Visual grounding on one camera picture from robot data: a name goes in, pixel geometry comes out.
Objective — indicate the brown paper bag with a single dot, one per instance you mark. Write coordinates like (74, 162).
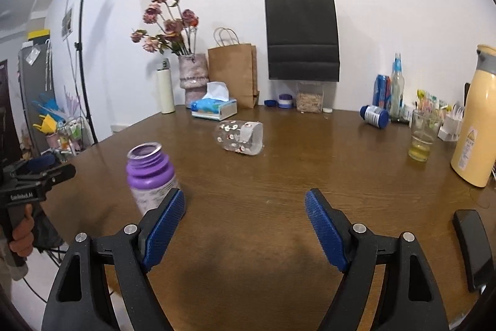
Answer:
(235, 64)

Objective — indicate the grey refrigerator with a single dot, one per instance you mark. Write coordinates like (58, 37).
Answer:
(36, 83)

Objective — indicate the white charger block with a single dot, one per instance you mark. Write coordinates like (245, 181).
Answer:
(450, 129)

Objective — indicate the small purple white jar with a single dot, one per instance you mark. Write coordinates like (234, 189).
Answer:
(285, 101)

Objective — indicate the yellow thermos kettle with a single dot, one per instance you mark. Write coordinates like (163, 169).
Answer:
(474, 155)

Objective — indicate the person's left hand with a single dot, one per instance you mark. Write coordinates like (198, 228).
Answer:
(22, 243)

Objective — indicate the white blue pill bottle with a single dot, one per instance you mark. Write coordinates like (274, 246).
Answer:
(375, 116)

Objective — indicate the dark brown door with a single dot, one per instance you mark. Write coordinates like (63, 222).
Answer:
(10, 146)

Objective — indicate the clear glass bottle blue cap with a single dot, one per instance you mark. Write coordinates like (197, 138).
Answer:
(397, 88)

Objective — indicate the colourful snack packets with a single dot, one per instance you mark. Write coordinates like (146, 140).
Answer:
(430, 104)

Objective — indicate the clear container with seeds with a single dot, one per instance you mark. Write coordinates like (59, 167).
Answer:
(309, 97)

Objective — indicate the cluttered storage rack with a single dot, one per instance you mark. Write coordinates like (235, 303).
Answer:
(65, 128)

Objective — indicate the blue drink can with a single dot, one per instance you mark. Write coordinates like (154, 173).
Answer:
(382, 92)

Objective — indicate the black smartphone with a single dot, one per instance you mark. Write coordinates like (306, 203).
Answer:
(475, 248)

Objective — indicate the blue tissue box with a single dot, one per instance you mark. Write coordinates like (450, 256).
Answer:
(216, 104)

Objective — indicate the black paper bag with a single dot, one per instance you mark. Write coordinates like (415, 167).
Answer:
(302, 40)

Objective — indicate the dried pink flowers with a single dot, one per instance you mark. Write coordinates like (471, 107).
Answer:
(177, 29)

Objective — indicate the pink ceramic vase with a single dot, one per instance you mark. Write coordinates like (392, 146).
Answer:
(194, 77)

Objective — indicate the clear patterned plastic cup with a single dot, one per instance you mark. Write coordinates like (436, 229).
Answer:
(242, 137)

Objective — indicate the purple supplement jar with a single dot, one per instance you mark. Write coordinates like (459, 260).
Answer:
(150, 175)

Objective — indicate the cream thermos bottle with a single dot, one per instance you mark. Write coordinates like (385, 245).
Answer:
(165, 87)

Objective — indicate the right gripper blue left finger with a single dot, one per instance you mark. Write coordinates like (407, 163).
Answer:
(158, 226)

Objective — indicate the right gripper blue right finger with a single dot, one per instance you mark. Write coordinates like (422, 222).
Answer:
(331, 227)

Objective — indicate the glass with yellow liquid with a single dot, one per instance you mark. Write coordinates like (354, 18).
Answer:
(424, 130)

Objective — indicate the blue jar lid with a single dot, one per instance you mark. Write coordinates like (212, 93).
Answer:
(270, 103)

